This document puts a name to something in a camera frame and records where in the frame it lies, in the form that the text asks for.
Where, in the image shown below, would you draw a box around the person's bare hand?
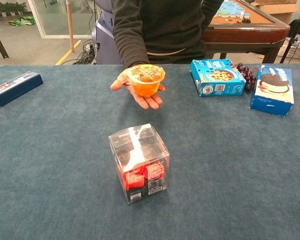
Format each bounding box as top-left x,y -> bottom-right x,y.
110,65 -> 166,110

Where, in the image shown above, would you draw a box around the round clear snack cup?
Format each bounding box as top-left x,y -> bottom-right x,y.
126,63 -> 167,98

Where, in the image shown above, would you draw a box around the person's forearm black sleeve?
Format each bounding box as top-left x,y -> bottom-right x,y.
111,0 -> 151,69

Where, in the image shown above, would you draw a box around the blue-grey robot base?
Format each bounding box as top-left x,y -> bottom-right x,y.
91,0 -> 123,65

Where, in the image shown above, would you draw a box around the blue pizza cracker box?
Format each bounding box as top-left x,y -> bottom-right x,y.
190,58 -> 247,97

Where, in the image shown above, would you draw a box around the clear plastic box red snacks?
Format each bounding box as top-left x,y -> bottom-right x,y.
108,123 -> 171,205

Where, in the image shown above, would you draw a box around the person's torso black sweater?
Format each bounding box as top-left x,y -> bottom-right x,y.
137,0 -> 225,65

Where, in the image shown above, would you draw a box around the purple grape bunch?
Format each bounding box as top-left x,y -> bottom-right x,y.
236,62 -> 257,91

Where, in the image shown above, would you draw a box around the wooden pole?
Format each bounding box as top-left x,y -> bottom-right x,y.
66,0 -> 75,53

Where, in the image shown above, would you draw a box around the white framed glass partition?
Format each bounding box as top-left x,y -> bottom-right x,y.
27,0 -> 96,40

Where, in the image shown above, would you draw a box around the blue felt table cover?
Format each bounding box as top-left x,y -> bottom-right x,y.
0,64 -> 300,240

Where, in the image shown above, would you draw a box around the brown wooden table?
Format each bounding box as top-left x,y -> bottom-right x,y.
201,0 -> 291,64

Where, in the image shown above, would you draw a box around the blue white puzzle pieces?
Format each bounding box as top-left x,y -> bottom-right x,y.
213,0 -> 252,20

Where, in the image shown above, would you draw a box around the blue sandwich cookie box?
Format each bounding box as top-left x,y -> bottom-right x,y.
249,63 -> 295,118

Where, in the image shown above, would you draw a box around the dark blue long box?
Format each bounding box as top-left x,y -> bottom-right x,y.
0,71 -> 44,107

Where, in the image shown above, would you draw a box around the green cloth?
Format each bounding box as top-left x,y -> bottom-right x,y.
8,16 -> 37,27

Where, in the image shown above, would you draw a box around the white plastic basket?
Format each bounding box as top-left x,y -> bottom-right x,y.
277,34 -> 300,60

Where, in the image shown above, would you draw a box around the black tripod stand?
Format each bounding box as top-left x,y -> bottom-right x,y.
279,0 -> 300,64

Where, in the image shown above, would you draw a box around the brown cardboard box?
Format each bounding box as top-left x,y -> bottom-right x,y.
249,0 -> 300,25

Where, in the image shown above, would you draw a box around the row of green potted plants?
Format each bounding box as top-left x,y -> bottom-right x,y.
0,1 -> 28,18

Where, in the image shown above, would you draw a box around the black floor cable bundle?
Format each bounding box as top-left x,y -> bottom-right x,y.
62,39 -> 101,65

